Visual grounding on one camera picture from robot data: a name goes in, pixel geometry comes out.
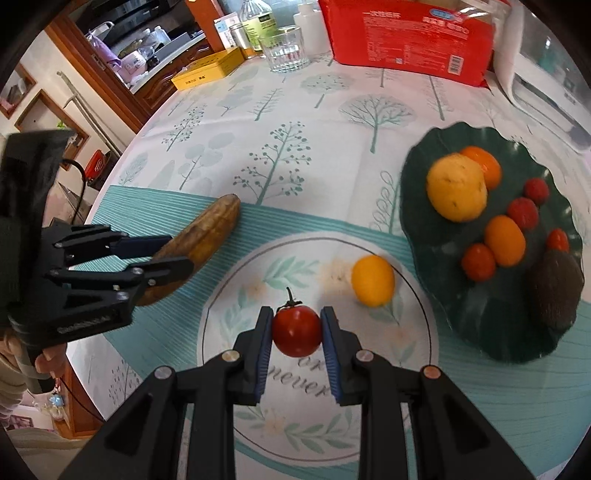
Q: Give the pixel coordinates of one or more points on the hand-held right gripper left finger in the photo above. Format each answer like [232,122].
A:
[263,350]

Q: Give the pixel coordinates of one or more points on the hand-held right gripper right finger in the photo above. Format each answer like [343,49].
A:
[330,350]

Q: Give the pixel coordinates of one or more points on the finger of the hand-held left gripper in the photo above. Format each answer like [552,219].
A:
[138,247]
[161,272]

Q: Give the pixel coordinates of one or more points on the red tomato with stem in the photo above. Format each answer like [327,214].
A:
[296,330]

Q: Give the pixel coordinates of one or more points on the brown spotted banana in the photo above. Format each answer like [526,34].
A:
[207,230]

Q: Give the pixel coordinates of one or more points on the dark green scalloped plate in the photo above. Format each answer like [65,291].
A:
[461,314]

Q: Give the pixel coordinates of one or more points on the orange kumquat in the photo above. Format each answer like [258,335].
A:
[504,240]

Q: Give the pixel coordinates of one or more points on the red lychee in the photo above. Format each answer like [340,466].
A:
[535,190]
[523,213]

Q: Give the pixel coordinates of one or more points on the deep orange tangerine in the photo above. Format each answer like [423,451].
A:
[490,168]

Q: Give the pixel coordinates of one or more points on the small red cherry tomato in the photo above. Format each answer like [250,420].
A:
[557,240]

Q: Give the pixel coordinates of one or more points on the person's left forearm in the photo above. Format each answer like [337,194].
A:
[11,397]

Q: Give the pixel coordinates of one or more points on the person's left hand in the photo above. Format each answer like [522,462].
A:
[51,362]

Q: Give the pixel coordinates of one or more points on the teal striped placemat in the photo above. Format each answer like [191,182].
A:
[138,203]

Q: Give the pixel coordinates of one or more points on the red container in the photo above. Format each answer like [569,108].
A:
[98,164]

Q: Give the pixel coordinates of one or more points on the yellow-orange kumquat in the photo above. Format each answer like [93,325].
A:
[373,280]

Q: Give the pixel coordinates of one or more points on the round white printed placemat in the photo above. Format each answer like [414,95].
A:
[323,258]

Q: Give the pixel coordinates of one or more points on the grey metal rod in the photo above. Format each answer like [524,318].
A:
[92,115]

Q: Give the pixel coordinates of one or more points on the wooden cabinet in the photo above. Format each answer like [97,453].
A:
[152,87]

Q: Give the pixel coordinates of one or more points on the yellow flat box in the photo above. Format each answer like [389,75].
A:
[207,69]

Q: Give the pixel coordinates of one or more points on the tree print tablecloth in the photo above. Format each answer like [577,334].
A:
[323,152]

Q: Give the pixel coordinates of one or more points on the yellow round fruit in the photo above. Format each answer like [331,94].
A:
[456,189]

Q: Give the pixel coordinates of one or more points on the black kitchen appliance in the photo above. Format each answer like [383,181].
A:
[129,14]

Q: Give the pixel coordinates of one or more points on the silver tin can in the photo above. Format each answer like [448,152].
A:
[240,41]

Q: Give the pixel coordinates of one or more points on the white and blue carton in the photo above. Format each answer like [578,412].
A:
[226,30]

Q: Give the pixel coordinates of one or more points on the dark avocado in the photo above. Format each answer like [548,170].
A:
[556,290]

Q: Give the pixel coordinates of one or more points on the clear drinking glass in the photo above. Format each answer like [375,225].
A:
[285,50]

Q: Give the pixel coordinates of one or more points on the green label bottle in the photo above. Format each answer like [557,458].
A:
[259,23]

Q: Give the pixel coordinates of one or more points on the white plastic bottle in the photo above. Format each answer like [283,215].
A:
[311,27]

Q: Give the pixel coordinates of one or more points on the red cardboard box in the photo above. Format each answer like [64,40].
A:
[406,41]

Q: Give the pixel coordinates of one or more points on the white countertop cabinet appliance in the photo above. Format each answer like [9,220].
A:
[545,78]

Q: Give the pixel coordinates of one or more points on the wall niche shelf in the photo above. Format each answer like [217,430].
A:
[41,115]

